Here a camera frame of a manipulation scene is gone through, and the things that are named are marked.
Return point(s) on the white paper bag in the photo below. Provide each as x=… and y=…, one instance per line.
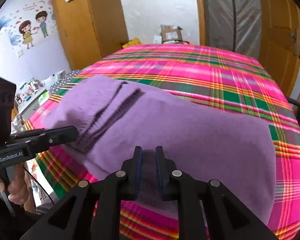
x=52, y=80

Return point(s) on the purple fleece pants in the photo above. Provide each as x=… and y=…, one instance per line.
x=177, y=135

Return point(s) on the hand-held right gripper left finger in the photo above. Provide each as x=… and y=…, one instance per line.
x=138, y=172

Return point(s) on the yellow bag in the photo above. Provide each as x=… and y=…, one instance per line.
x=131, y=43

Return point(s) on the grey cabinet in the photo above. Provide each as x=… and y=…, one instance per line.
x=30, y=102

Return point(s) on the person's left hand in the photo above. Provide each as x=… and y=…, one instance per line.
x=18, y=185

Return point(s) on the wooden door frame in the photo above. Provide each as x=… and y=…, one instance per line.
x=200, y=12

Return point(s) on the white wall switch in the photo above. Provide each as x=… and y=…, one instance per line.
x=20, y=54

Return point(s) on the clear plastic door curtain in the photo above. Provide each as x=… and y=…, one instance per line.
x=232, y=12

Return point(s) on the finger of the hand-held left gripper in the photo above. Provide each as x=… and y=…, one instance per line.
x=62, y=133

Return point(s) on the cartoon wall stickers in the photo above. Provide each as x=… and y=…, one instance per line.
x=27, y=30

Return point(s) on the wooden wardrobe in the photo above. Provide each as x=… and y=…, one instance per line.
x=90, y=25

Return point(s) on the pink plaid blanket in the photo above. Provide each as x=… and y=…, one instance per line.
x=190, y=65

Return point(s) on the brown cardboard box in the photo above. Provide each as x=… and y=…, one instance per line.
x=171, y=33

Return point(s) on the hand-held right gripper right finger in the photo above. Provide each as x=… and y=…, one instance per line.
x=159, y=172

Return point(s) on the person's black jacket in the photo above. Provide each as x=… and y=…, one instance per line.
x=5, y=220

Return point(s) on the folded dark dotted cloth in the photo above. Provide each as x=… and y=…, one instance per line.
x=65, y=80

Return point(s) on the white floral quilt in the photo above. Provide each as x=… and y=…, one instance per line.
x=37, y=180

